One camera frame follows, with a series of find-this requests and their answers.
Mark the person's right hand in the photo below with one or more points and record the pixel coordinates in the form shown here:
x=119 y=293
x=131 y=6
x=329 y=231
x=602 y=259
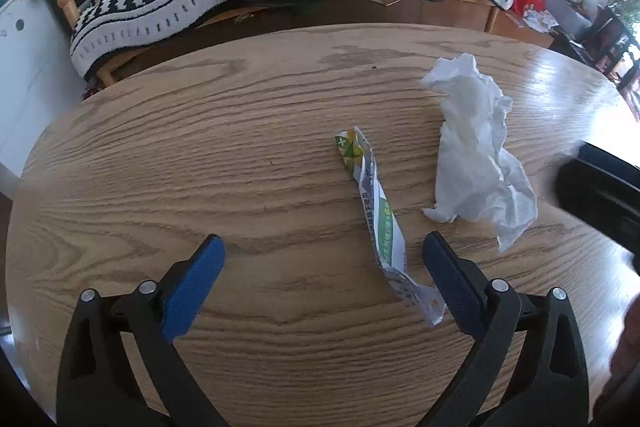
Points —
x=627 y=352

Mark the white cabinet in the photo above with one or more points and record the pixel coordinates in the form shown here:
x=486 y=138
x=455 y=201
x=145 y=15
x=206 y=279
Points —
x=25 y=77

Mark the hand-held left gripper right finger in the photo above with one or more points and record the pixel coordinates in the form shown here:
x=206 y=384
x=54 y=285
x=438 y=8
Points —
x=452 y=279

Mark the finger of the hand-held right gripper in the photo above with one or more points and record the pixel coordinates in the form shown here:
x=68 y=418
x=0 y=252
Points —
x=612 y=164
x=595 y=202

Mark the white tissue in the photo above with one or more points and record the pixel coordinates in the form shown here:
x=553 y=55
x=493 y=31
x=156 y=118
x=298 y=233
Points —
x=475 y=152

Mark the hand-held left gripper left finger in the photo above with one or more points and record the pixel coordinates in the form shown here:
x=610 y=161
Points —
x=195 y=287

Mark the green and white wrapper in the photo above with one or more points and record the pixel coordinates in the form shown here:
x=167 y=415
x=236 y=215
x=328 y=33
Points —
x=382 y=227

